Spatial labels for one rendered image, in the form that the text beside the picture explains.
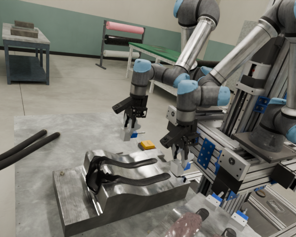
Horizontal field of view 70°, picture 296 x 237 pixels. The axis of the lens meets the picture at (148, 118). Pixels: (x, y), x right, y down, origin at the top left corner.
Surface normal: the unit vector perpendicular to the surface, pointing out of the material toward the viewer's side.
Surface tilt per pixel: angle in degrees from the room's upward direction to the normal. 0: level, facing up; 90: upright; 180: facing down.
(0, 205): 0
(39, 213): 0
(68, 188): 0
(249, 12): 90
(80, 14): 90
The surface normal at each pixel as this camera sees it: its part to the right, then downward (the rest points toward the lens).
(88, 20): 0.51, 0.45
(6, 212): 0.19, -0.89
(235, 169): -0.87, 0.04
